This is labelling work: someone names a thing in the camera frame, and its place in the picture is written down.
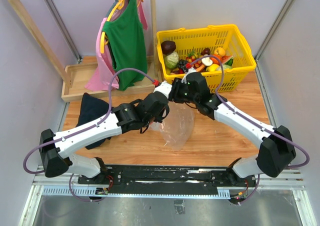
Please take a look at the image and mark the white toy mushroom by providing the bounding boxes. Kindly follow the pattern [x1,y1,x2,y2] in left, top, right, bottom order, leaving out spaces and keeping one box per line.
[201,54,213,67]

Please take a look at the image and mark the clear zip top bag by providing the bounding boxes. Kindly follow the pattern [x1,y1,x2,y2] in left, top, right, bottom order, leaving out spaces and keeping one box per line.
[150,102,195,151]

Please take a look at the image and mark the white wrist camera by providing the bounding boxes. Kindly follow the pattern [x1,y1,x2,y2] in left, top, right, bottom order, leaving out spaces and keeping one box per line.
[153,80,172,99]
[181,63,197,84]

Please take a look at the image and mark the dark toy grapes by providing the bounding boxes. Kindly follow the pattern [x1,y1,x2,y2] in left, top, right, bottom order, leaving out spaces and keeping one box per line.
[177,59,189,74]

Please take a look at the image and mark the green toy cabbage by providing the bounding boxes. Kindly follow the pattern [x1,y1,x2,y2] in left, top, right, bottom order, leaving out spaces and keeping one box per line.
[164,51,180,70]

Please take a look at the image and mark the yellow toy lemon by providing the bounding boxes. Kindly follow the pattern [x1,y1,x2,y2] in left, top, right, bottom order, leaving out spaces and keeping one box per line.
[205,63,220,72]

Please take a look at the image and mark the toy watermelon slice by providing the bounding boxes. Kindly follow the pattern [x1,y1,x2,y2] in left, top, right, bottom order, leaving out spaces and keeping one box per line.
[221,55,234,67]

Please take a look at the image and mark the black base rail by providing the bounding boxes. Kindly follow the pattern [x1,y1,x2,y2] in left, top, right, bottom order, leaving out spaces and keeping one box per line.
[78,164,256,199]

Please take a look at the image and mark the yellow plastic shopping basket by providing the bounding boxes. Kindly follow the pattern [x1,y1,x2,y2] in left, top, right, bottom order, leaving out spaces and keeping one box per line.
[156,24,256,93]

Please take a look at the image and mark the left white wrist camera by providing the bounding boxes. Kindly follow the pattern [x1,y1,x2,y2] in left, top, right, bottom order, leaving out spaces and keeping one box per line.
[153,80,172,99]

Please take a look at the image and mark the wooden clothes rack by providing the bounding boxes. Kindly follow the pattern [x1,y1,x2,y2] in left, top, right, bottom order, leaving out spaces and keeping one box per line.
[7,0,162,103]

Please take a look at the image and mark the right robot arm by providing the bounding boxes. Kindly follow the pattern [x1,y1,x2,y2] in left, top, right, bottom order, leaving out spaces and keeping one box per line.
[168,72,297,186]

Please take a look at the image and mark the yellow clothes hanger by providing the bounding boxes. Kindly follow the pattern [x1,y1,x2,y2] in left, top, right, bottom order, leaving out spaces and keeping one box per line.
[99,0,145,54]

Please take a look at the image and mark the dark navy cloth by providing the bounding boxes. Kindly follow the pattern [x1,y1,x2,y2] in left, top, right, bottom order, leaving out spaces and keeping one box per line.
[76,92,113,151]

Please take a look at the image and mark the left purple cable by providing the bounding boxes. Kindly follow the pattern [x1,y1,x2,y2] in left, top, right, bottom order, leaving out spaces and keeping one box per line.
[22,67,157,203]

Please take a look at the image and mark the purple cable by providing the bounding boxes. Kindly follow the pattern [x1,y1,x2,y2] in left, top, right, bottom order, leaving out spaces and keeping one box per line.
[22,67,157,203]
[187,55,310,204]

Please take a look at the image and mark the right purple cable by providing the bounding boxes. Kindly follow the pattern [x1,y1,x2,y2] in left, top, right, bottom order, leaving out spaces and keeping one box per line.
[187,55,310,204]

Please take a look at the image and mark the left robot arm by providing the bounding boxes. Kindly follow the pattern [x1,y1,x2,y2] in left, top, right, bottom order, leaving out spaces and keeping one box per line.
[39,91,169,184]

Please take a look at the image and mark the pink shirt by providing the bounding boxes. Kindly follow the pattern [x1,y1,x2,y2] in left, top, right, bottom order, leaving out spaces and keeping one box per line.
[84,0,148,91]

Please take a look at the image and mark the green tank top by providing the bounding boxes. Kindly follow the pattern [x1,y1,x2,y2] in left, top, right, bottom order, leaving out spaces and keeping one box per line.
[101,0,148,92]

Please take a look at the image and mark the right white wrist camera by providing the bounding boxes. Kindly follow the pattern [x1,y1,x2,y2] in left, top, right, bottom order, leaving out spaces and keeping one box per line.
[181,63,197,84]

